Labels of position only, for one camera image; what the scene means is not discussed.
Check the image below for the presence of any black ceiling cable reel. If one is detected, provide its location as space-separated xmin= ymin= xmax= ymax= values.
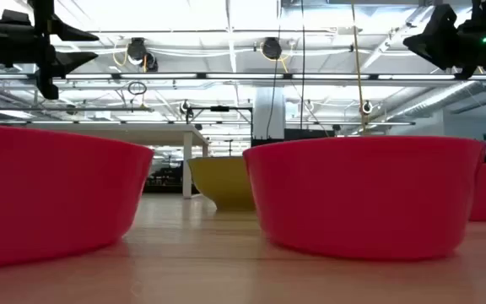
xmin=126 ymin=36 xmax=159 ymax=73
xmin=261 ymin=36 xmax=284 ymax=61

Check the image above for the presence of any olive yellow mini bowl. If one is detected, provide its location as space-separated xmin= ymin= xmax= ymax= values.
xmin=186 ymin=155 xmax=257 ymax=212

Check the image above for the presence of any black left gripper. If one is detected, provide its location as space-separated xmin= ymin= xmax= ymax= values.
xmin=0 ymin=0 xmax=100 ymax=101

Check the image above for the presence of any thin black hanging cable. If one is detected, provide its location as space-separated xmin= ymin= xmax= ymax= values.
xmin=266 ymin=0 xmax=282 ymax=140

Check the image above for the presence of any black coiled cable loop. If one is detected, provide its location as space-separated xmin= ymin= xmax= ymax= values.
xmin=127 ymin=80 xmax=148 ymax=96

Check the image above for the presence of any white building pillar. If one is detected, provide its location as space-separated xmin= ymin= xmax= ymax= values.
xmin=253 ymin=86 xmax=286 ymax=140

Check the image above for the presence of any yellow power cable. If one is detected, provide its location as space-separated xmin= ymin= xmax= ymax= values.
xmin=350 ymin=0 xmax=369 ymax=136

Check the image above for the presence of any black metal gantry frame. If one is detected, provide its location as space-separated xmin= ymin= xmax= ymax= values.
xmin=186 ymin=105 xmax=255 ymax=140

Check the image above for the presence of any long ceiling light bar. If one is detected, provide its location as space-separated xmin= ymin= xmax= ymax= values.
xmin=0 ymin=72 xmax=486 ymax=81

